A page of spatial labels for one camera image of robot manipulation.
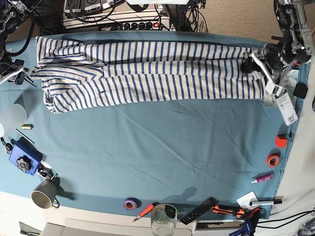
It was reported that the purple glue tube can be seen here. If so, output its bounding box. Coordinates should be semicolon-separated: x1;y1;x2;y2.
251;173;273;183

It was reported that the blue box with black knob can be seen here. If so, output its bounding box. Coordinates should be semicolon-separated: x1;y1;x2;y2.
9;140;43;176

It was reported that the black power strip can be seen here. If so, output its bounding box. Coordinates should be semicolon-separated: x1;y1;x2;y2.
110;22;161;31

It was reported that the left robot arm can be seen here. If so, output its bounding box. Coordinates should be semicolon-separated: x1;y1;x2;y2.
241;0;315;84

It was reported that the white marker pen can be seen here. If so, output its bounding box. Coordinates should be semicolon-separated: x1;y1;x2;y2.
249;200;282;207

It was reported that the frosted plastic cup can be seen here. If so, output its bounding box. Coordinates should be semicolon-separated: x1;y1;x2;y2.
0;103;27;137

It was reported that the white packaged item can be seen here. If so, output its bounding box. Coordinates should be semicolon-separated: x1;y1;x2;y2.
275;88;298;126

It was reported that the small brass battery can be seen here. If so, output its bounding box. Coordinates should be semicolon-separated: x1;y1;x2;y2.
20;124;33;130

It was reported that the black remote control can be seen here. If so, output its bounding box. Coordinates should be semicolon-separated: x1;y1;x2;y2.
180;197;219;225

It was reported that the white paper note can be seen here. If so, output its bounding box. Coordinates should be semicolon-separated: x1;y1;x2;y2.
236;191;257;210

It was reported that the black stick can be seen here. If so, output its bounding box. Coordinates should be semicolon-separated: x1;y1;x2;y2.
15;129;34;144

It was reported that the orange tape roll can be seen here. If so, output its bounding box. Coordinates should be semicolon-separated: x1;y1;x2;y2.
266;152;280;168

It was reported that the orange handled screwdriver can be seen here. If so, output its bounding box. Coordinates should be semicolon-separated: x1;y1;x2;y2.
133;202;159;222

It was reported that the black square pad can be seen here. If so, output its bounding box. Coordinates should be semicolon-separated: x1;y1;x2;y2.
293;83;308;99

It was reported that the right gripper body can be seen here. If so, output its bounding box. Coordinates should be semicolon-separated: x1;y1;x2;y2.
0;59;30;85

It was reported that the teal table cloth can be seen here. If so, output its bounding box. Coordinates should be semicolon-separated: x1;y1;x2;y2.
0;30;312;219

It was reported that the clear drinking glass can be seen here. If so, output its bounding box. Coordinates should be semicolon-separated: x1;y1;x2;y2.
151;204;178;236

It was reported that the printed paper sheet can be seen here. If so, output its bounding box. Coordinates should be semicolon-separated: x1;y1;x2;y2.
264;69;299;108

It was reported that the blue bar clamp bottom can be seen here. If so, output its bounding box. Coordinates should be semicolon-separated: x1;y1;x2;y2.
229;207;262;236

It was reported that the short black cable tie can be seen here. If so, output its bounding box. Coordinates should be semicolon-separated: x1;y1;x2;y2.
24;75;37;87

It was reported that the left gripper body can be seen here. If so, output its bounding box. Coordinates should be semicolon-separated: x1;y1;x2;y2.
244;43;292;85

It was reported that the grey ceramic mug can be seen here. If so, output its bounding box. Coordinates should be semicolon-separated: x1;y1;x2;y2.
31;180;60;209

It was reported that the purple tape roll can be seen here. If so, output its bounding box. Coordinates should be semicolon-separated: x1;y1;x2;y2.
123;197;141;210

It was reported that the orange black utility knife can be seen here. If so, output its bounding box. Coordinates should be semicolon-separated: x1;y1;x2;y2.
211;205;245;218

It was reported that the red cube block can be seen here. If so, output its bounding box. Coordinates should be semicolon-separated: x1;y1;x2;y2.
275;134;287;148

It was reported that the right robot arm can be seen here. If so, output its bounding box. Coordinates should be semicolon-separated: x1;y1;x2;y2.
0;0;35;85

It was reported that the blue white striped T-shirt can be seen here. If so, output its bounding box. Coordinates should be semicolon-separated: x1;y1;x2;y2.
31;36;266;114

